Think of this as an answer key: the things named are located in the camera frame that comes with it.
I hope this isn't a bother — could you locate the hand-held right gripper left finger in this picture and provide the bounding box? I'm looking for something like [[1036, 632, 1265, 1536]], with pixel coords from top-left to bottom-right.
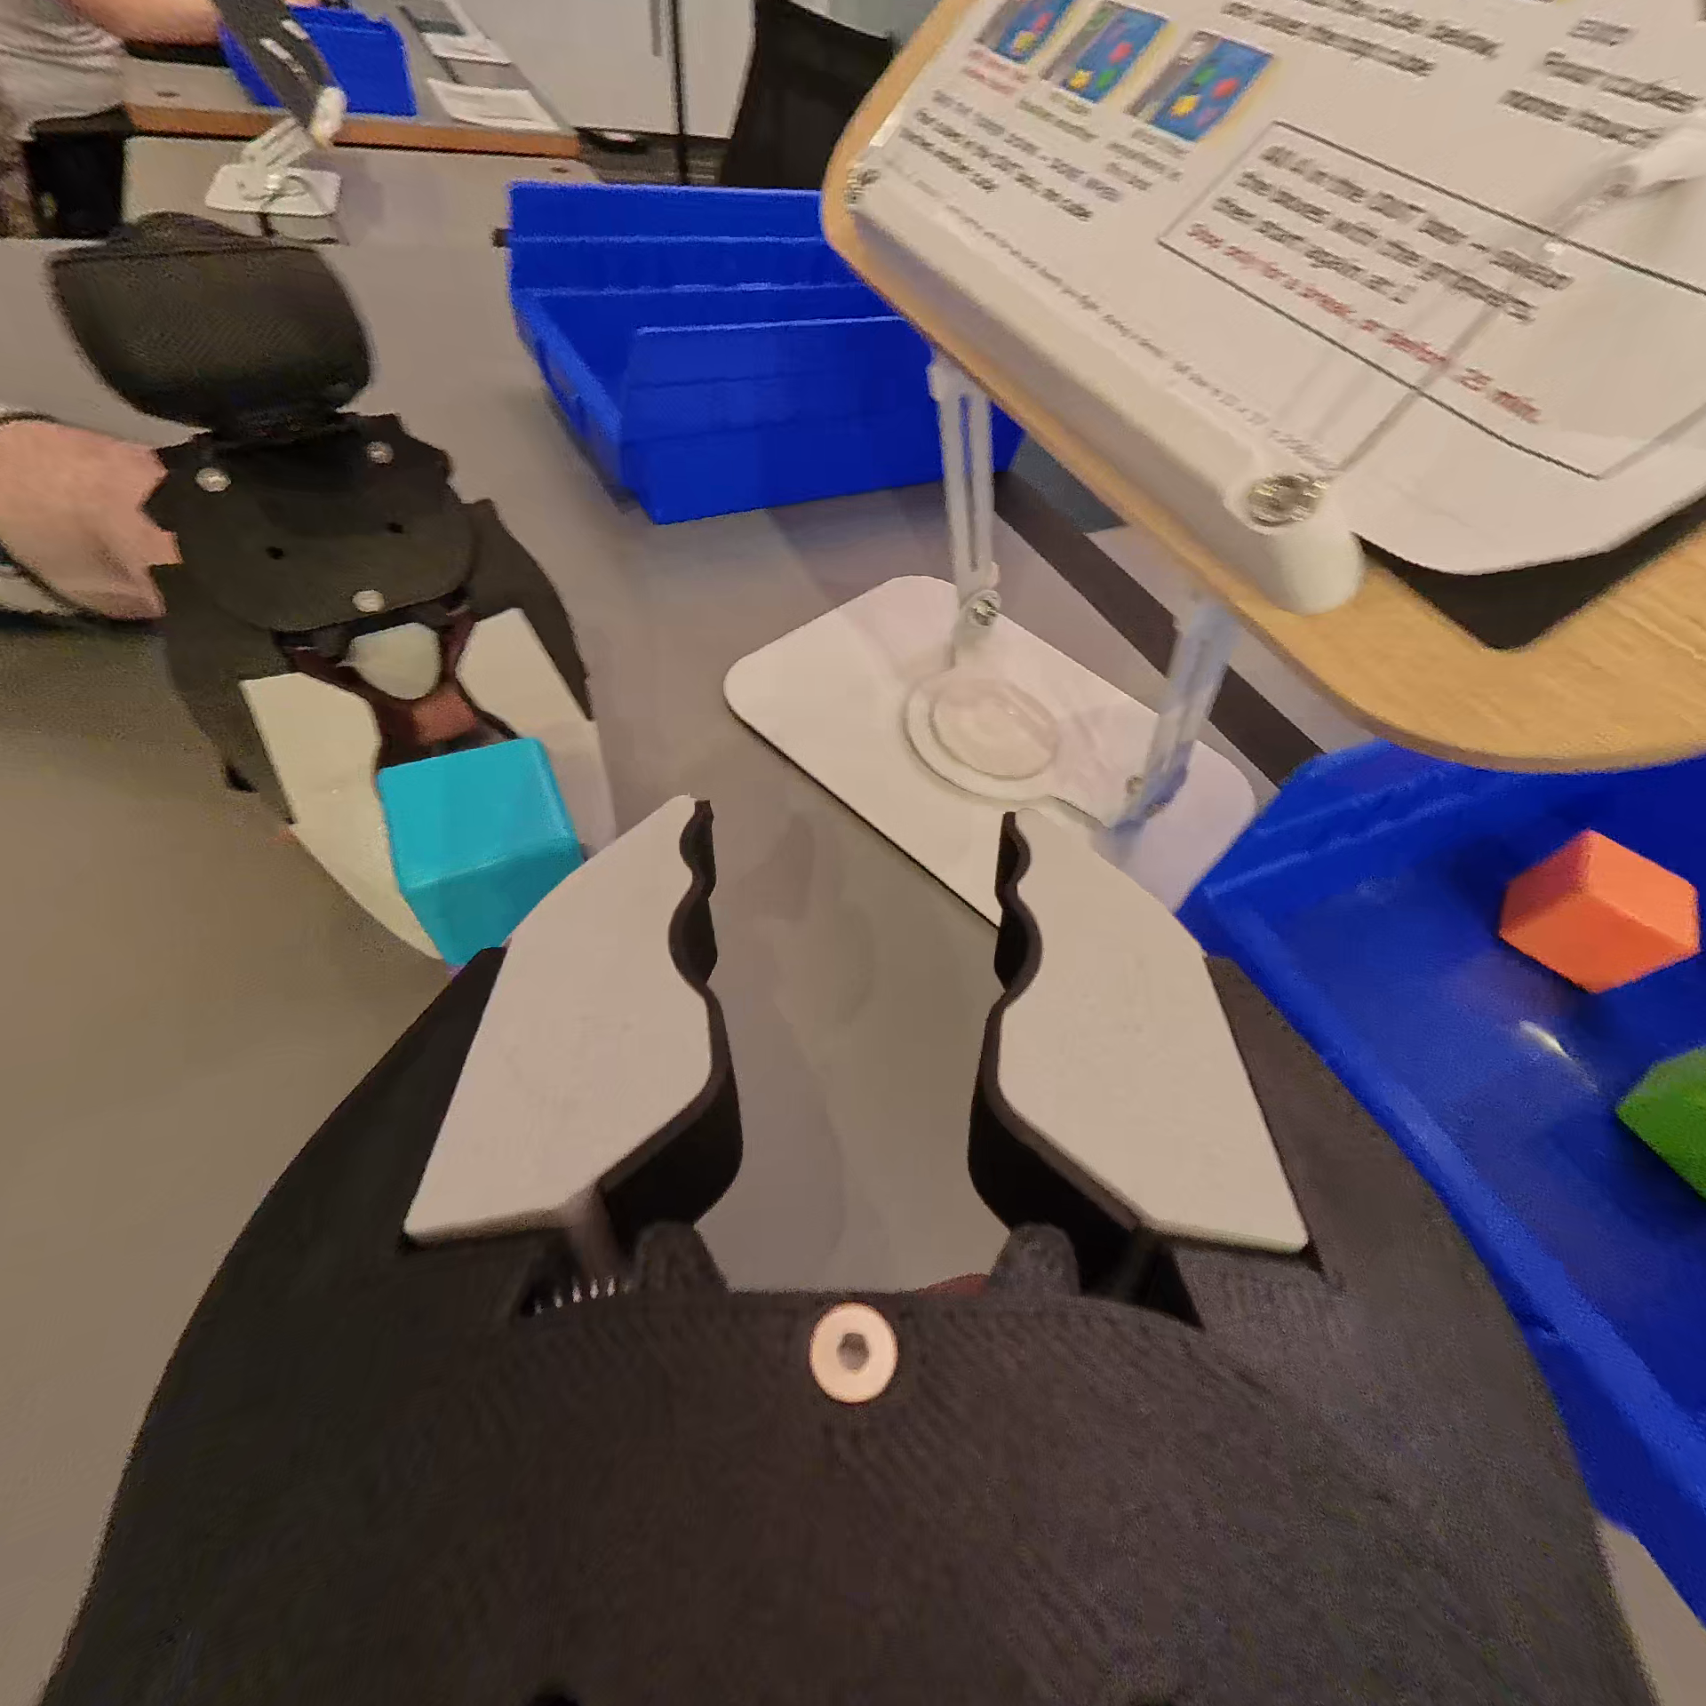
[[404, 798, 745, 1261]]

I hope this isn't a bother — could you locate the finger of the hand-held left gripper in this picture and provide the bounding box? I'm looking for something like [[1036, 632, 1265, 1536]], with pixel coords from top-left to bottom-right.
[[445, 605, 618, 855], [239, 666, 448, 964]]

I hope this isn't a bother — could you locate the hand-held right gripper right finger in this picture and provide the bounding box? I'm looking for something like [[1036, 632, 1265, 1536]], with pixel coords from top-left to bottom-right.
[[969, 810, 1312, 1281]]

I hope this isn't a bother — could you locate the cyan cube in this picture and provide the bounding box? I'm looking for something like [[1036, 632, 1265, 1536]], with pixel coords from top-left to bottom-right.
[[376, 735, 588, 969]]

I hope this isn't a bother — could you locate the blue plastic bin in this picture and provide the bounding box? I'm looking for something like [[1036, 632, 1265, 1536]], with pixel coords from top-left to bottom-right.
[[1172, 741, 1706, 1620], [504, 179, 1027, 528]]

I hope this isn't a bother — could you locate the orange cube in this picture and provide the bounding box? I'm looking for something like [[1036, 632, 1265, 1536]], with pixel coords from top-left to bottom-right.
[[1499, 830, 1704, 995]]

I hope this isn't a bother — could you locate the lime green cube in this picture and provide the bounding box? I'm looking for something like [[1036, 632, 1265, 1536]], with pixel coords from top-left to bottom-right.
[[1615, 1044, 1706, 1200]]

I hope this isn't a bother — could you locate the grey desk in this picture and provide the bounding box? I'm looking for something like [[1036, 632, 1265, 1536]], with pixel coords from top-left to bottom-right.
[[0, 132, 1706, 1706]]

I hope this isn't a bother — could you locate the person's left hand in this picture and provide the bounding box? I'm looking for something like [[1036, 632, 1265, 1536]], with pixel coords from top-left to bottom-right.
[[0, 421, 182, 624]]

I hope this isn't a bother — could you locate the black document stand white base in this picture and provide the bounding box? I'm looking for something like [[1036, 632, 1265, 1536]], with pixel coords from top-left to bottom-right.
[[203, 0, 351, 218]]

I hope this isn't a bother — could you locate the wooden office table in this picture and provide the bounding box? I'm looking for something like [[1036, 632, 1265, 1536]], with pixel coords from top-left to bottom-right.
[[126, 54, 584, 160]]

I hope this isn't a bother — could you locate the small blue bin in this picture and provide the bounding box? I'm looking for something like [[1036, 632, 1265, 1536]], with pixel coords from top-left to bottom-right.
[[219, 7, 419, 120]]

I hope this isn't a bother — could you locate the black backing card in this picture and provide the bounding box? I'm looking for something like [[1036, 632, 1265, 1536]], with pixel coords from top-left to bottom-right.
[[1359, 506, 1706, 654]]

